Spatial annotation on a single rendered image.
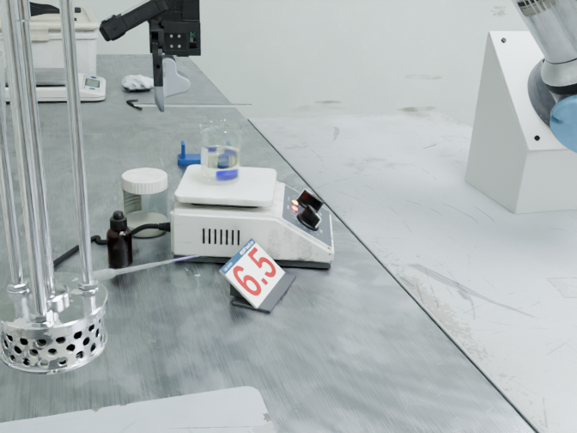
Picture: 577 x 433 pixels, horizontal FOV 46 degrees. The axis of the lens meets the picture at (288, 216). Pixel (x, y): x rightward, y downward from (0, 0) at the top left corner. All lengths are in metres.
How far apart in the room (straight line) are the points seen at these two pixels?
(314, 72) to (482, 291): 1.65
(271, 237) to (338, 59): 1.64
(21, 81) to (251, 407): 0.35
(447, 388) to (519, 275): 0.28
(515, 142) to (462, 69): 1.57
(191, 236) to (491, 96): 0.55
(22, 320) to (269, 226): 0.45
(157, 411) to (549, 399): 0.35
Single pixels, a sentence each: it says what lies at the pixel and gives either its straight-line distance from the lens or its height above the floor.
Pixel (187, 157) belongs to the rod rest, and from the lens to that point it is 1.20.
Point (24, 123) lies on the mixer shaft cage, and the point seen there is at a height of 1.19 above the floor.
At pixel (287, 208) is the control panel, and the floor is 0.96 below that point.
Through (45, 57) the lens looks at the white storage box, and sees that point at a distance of 1.85.
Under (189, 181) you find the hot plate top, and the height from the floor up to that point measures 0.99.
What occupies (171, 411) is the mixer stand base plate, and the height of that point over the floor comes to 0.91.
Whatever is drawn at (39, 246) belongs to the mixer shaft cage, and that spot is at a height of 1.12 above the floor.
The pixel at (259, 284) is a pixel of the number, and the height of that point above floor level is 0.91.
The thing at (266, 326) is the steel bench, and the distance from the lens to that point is 0.72.
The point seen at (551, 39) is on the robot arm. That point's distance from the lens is 0.86.
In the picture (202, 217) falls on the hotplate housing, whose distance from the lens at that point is 0.82.
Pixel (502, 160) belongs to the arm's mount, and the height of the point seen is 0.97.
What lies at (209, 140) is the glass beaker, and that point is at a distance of 0.83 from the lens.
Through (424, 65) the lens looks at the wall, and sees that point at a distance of 2.56.
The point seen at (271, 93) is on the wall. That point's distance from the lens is 2.36.
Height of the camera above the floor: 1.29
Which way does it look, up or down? 23 degrees down
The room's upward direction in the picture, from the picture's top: 3 degrees clockwise
